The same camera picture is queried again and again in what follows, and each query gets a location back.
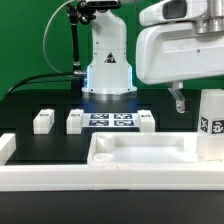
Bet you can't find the fiducial marker sheet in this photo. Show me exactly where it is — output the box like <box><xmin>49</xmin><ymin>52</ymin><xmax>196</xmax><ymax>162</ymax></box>
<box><xmin>82</xmin><ymin>113</ymin><xmax>139</xmax><ymax>128</ymax></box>

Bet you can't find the white desk top panel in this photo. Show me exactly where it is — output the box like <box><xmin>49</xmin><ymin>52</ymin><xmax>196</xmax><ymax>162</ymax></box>
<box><xmin>87</xmin><ymin>132</ymin><xmax>205</xmax><ymax>164</ymax></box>

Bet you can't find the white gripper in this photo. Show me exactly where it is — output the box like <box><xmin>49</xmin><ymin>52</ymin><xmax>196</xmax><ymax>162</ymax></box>
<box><xmin>136</xmin><ymin>22</ymin><xmax>224</xmax><ymax>113</ymax></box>

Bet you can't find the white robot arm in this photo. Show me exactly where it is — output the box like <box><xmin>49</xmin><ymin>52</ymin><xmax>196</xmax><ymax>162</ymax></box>
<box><xmin>86</xmin><ymin>0</ymin><xmax>224</xmax><ymax>113</ymax></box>

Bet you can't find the white U-shaped fence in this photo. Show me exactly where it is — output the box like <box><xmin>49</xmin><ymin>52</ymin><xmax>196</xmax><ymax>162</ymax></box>
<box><xmin>0</xmin><ymin>133</ymin><xmax>224</xmax><ymax>191</ymax></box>

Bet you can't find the grey curved cable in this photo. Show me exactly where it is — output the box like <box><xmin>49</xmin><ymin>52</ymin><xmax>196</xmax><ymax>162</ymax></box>
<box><xmin>41</xmin><ymin>0</ymin><xmax>78</xmax><ymax>75</ymax></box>

